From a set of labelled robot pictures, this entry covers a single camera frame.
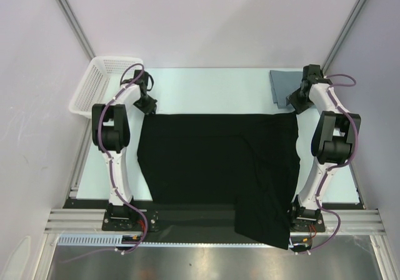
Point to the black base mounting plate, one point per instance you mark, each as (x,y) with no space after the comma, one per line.
(187,234)

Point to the right aluminium corner post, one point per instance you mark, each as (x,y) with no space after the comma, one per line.
(343,34)

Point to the aluminium frame rail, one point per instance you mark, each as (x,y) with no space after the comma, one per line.
(356,222)

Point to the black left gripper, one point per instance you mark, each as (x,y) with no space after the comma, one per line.
(150,109)

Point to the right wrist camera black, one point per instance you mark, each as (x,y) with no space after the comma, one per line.
(312,73)

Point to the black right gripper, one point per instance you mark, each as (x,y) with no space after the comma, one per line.
(297,102)

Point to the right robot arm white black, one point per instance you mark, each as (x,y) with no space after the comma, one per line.
(333,146)

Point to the aluminium corner post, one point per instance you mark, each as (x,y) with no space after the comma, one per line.
(343,34)
(76,27)

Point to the white plastic basket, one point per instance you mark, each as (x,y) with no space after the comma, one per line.
(101,82)

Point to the black t shirt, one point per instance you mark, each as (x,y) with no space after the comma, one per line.
(245,160)

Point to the white slotted cable duct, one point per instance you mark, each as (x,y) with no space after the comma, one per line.
(128,241)

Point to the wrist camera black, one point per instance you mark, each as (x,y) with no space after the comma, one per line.
(312,73)
(140,77)

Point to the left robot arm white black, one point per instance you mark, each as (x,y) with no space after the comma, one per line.
(111,134)

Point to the folded grey-blue t shirt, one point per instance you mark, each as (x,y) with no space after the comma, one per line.
(284,83)

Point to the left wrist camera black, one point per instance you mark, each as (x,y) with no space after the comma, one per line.
(140,77)

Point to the left aluminium corner post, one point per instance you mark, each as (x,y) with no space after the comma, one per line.
(76,27)

